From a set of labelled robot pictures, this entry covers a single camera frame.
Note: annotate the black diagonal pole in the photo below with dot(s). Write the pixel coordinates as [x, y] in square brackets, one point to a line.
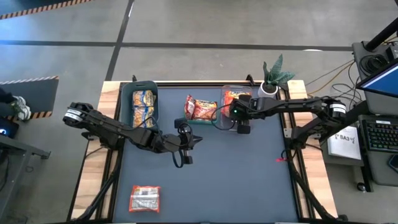
[382, 37]

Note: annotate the small turquoise plastic bin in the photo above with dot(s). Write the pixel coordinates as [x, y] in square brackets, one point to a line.
[199, 122]

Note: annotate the red Maruchan ramen pack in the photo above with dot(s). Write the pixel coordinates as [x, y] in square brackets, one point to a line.
[205, 110]
[189, 107]

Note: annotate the white paper sign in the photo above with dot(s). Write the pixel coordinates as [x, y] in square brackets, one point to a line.
[343, 141]

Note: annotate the black keyboard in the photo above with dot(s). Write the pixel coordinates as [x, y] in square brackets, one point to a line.
[381, 135]

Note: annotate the small red tape piece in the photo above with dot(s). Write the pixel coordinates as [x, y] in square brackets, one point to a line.
[281, 159]

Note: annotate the computer monitor blue screen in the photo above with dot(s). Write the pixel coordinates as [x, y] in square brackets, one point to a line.
[384, 82]

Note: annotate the blue-grey table mat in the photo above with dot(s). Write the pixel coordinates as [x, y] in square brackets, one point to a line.
[217, 180]

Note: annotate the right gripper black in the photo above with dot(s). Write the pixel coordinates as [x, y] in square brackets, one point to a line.
[242, 112]

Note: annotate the grey hazard-striped board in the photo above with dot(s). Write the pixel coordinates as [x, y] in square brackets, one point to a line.
[40, 93]

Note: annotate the potted plant white pot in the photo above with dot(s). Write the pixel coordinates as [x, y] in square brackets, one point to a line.
[267, 91]

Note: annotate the orange Maruchan ramen pack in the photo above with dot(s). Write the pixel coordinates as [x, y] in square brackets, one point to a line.
[227, 99]

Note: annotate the clear plastic bin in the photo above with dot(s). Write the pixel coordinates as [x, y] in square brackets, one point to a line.
[224, 88]

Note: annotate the grey metal stand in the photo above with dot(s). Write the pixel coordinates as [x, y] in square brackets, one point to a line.
[18, 149]

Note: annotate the black caster wheel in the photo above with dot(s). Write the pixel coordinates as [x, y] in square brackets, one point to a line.
[361, 187]
[342, 217]

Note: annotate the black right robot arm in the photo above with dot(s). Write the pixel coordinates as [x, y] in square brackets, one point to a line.
[295, 104]

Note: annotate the person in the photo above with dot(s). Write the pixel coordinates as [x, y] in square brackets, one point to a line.
[20, 109]

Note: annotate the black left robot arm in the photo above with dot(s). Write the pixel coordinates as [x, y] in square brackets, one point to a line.
[109, 127]

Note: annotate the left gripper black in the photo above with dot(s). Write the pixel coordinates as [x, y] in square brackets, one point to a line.
[178, 141]

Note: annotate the black aluminium table frame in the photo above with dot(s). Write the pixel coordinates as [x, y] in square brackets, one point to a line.
[104, 190]

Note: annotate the red-orange edged ramen pack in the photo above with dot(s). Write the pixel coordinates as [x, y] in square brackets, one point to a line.
[144, 199]

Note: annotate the dark teal plastic bin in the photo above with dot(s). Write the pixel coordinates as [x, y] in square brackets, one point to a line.
[127, 102]

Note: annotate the black box with light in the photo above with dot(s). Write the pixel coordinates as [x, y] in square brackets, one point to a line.
[9, 127]

